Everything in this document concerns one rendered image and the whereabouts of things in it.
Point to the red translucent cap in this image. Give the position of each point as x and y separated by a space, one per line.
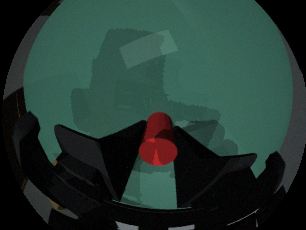
158 145

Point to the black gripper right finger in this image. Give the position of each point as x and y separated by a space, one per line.
197 168

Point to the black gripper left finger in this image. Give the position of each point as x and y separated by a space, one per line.
112 155

